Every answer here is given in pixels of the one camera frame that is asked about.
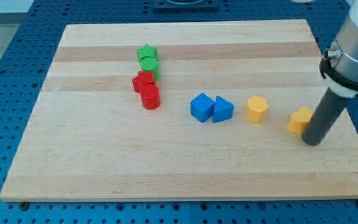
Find red star block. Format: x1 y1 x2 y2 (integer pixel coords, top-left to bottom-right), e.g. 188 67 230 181
132 71 155 93

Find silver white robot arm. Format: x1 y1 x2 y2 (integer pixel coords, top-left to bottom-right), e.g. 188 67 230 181
320 0 358 98

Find blue triangle block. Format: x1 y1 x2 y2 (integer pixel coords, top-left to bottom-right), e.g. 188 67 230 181
213 96 234 123

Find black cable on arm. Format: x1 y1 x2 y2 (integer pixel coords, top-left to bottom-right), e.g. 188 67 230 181
319 57 358 102

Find green star block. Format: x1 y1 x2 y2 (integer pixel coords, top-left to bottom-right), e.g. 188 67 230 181
136 44 158 62

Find yellow hexagon block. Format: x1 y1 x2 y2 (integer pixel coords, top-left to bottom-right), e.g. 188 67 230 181
245 96 269 123

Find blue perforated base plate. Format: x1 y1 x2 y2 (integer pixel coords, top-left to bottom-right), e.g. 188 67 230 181
0 0 358 223

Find wooden board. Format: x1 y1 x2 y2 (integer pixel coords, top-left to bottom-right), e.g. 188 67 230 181
0 20 358 202

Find blue cube block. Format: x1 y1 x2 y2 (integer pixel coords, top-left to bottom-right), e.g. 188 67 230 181
190 93 215 123

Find green cylinder block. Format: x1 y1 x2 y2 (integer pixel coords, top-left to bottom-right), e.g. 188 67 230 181
140 57 160 80

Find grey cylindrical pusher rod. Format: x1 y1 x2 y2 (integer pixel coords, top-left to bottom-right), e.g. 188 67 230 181
301 88 351 146

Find red cylinder block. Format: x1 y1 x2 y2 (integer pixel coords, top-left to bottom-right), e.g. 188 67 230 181
139 84 160 110

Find yellow heart block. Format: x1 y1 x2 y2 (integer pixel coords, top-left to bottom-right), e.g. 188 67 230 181
287 106 313 134

